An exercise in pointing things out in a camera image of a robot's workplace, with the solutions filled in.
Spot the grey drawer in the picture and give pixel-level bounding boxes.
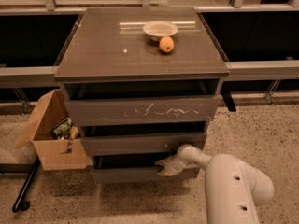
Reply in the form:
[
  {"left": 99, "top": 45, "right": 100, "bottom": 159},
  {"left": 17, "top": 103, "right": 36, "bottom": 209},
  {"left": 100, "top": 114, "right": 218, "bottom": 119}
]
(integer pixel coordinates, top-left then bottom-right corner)
[
  {"left": 91, "top": 152, "right": 199, "bottom": 184},
  {"left": 65, "top": 96, "right": 219, "bottom": 127},
  {"left": 81, "top": 132, "right": 207, "bottom": 156}
]

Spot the grey drawer cabinet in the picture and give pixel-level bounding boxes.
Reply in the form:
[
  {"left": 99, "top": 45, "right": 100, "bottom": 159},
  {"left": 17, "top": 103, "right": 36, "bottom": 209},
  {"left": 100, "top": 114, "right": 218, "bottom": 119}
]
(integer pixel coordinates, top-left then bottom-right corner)
[{"left": 53, "top": 7, "right": 230, "bottom": 180}]

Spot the black metal floor stand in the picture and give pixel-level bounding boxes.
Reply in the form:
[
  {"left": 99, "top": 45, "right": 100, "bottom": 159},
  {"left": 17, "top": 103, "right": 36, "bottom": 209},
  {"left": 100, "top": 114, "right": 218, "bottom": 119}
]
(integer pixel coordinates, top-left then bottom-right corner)
[{"left": 0, "top": 157, "right": 41, "bottom": 213}]

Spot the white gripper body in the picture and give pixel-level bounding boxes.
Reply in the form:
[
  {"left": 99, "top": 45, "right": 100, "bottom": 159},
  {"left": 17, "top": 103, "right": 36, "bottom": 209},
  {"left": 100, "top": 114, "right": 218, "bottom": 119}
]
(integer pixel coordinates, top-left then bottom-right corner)
[{"left": 164, "top": 154, "right": 197, "bottom": 175}]

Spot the black bracket behind cabinet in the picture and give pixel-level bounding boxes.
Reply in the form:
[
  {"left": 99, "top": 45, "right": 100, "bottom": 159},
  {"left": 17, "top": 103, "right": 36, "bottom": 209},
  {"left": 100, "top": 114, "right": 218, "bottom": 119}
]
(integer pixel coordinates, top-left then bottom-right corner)
[{"left": 221, "top": 91, "right": 236, "bottom": 112}]

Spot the grey top drawer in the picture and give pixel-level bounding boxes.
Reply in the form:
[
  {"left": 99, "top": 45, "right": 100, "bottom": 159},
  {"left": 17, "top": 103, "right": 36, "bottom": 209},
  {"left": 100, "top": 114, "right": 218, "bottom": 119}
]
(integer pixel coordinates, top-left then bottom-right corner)
[{"left": 65, "top": 96, "right": 219, "bottom": 127}]

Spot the grey metal railing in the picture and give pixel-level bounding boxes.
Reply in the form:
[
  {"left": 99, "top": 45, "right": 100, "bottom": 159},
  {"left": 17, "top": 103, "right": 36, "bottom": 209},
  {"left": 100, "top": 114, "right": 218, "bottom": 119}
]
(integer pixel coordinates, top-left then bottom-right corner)
[{"left": 0, "top": 60, "right": 299, "bottom": 88}]

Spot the open cardboard box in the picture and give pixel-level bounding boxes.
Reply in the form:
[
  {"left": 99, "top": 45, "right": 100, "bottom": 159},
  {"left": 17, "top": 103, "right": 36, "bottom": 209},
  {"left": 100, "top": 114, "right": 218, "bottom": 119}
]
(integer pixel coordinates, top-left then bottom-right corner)
[{"left": 16, "top": 89, "right": 89, "bottom": 171}]

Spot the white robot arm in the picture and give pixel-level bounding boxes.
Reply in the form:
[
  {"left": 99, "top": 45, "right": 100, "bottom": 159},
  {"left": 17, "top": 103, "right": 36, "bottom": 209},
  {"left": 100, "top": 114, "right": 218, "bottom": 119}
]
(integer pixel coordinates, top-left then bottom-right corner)
[{"left": 156, "top": 144, "right": 275, "bottom": 224}]

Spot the white bowl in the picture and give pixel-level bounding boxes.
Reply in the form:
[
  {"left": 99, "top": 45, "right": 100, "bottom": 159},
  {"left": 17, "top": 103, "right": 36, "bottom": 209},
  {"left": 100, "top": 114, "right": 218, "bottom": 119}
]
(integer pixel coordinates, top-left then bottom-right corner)
[{"left": 143, "top": 21, "right": 178, "bottom": 42}]

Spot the grey bottom drawer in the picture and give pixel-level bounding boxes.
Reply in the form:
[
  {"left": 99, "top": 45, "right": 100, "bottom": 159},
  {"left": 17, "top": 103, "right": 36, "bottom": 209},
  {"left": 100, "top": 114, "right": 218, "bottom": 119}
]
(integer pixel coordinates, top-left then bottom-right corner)
[{"left": 91, "top": 152, "right": 199, "bottom": 184}]

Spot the green snack bag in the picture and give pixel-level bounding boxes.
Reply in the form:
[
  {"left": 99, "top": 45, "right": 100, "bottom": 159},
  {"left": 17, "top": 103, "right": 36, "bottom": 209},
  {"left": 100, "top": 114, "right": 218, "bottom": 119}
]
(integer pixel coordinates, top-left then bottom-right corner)
[{"left": 50, "top": 118, "right": 73, "bottom": 140}]

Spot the orange fruit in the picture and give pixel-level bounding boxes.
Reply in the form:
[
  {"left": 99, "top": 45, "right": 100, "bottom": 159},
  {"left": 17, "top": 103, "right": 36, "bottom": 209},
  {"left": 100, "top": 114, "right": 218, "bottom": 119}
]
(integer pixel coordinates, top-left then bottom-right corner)
[{"left": 159, "top": 36, "right": 174, "bottom": 53}]

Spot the grey middle drawer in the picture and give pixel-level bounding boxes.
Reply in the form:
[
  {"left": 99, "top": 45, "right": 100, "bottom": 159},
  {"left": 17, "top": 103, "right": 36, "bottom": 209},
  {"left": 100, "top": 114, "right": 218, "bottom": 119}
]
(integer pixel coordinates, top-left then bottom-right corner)
[{"left": 81, "top": 132, "right": 207, "bottom": 156}]

